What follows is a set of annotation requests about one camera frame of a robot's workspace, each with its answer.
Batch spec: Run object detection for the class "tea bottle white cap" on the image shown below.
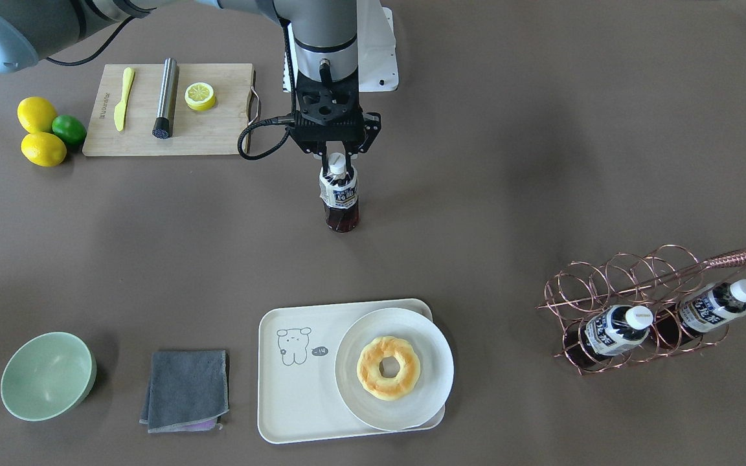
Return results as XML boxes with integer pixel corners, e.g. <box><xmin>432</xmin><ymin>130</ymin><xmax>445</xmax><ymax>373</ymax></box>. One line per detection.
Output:
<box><xmin>319</xmin><ymin>155</ymin><xmax>360</xmax><ymax>233</ymax></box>

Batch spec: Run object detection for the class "grey folded cloth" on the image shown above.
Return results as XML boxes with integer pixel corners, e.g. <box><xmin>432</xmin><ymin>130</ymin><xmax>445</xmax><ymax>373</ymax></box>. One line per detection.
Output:
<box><xmin>139</xmin><ymin>349</ymin><xmax>230</xmax><ymax>434</ymax></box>

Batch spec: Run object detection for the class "yellow lemon far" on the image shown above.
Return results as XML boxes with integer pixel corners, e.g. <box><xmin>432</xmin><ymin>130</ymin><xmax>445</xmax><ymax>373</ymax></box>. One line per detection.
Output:
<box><xmin>17</xmin><ymin>96</ymin><xmax>58</xmax><ymax>133</ymax></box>

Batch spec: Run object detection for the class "steel muddler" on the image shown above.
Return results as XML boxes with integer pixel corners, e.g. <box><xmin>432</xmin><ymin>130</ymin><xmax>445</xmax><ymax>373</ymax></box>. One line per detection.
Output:
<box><xmin>152</xmin><ymin>57</ymin><xmax>179</xmax><ymax>139</ymax></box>

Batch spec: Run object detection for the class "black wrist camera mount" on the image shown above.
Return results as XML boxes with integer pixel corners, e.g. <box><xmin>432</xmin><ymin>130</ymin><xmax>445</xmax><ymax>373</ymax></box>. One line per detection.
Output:
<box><xmin>295</xmin><ymin>71</ymin><xmax>362</xmax><ymax>125</ymax></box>

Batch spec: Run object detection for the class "tea bottle in rack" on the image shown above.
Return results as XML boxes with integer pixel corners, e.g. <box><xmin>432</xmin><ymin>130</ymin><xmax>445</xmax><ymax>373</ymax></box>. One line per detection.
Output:
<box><xmin>651</xmin><ymin>278</ymin><xmax>746</xmax><ymax>349</ymax></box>
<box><xmin>563</xmin><ymin>304</ymin><xmax>655</xmax><ymax>369</ymax></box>

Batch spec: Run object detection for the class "wooden cutting board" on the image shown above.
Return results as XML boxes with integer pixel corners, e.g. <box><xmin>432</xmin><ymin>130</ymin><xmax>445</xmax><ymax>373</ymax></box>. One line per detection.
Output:
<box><xmin>82</xmin><ymin>63</ymin><xmax>257</xmax><ymax>157</ymax></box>

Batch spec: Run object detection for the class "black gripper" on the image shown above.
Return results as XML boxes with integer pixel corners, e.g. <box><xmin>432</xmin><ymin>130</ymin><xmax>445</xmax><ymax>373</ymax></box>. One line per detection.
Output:
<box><xmin>288</xmin><ymin>111</ymin><xmax>382</xmax><ymax>177</ymax></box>

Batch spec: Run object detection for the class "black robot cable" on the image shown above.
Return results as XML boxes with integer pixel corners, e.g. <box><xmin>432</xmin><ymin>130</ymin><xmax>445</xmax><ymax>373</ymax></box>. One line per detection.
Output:
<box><xmin>46</xmin><ymin>16</ymin><xmax>299</xmax><ymax>161</ymax></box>

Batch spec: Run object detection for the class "half lemon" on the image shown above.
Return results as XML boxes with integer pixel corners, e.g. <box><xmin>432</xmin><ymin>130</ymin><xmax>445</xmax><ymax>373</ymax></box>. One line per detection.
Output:
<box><xmin>184</xmin><ymin>82</ymin><xmax>217</xmax><ymax>112</ymax></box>

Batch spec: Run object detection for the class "green lime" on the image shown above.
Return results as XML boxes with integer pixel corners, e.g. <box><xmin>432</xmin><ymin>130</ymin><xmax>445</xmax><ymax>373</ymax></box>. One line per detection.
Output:
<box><xmin>51</xmin><ymin>115</ymin><xmax>87</xmax><ymax>147</ymax></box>

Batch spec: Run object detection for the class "glazed donut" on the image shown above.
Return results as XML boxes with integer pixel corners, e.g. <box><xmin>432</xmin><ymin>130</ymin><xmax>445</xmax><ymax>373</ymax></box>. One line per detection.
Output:
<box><xmin>356</xmin><ymin>335</ymin><xmax>422</xmax><ymax>401</ymax></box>

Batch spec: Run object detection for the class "green bowl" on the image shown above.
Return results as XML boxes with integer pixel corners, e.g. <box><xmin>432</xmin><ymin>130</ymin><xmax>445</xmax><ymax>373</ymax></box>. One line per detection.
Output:
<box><xmin>0</xmin><ymin>331</ymin><xmax>97</xmax><ymax>422</ymax></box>

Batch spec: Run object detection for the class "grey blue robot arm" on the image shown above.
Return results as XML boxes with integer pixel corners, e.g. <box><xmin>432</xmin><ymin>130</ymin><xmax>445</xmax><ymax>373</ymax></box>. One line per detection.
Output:
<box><xmin>0</xmin><ymin>1</ymin><xmax>382</xmax><ymax>173</ymax></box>

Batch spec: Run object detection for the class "yellow plastic knife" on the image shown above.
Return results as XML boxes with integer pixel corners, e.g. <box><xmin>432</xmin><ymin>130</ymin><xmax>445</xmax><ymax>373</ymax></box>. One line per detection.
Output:
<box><xmin>113</xmin><ymin>66</ymin><xmax>136</xmax><ymax>132</ymax></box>

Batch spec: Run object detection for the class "white round plate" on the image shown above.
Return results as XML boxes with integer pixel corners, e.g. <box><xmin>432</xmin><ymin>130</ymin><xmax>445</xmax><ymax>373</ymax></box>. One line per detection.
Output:
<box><xmin>334</xmin><ymin>307</ymin><xmax>454</xmax><ymax>431</ymax></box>

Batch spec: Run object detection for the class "yellow lemon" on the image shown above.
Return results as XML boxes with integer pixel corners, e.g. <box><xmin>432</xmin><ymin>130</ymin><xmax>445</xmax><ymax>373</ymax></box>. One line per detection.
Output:
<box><xmin>21</xmin><ymin>132</ymin><xmax>68</xmax><ymax>167</ymax></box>
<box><xmin>17</xmin><ymin>96</ymin><xmax>58</xmax><ymax>133</ymax></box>

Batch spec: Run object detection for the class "yellow lemon near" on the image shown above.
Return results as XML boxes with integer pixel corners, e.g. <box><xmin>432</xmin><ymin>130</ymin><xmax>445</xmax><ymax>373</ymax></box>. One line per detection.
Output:
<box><xmin>21</xmin><ymin>132</ymin><xmax>68</xmax><ymax>167</ymax></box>

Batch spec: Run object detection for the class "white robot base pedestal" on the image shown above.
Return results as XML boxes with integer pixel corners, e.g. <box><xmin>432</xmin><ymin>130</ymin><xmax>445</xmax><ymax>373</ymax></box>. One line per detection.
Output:
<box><xmin>282</xmin><ymin>0</ymin><xmax>400</xmax><ymax>93</ymax></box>

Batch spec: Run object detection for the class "cream rectangular tray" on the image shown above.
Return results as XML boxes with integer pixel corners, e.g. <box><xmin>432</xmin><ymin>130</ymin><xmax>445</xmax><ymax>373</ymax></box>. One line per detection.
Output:
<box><xmin>257</xmin><ymin>298</ymin><xmax>454</xmax><ymax>443</ymax></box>

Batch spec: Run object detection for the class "copper wire bottle rack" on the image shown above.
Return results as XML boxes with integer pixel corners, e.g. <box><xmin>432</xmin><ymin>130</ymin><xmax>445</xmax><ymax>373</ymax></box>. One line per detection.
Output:
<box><xmin>541</xmin><ymin>245</ymin><xmax>746</xmax><ymax>375</ymax></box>

